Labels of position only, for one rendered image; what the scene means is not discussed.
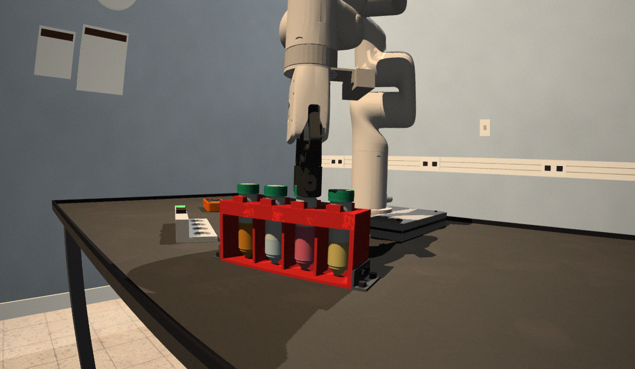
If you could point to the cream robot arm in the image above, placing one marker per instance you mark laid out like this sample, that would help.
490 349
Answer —
315 31

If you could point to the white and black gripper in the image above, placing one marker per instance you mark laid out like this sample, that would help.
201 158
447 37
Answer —
308 122

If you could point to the orange digital multimeter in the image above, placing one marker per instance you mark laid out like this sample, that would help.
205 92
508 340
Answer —
211 205

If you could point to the red tube rack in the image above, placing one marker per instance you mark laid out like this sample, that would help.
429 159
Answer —
357 221

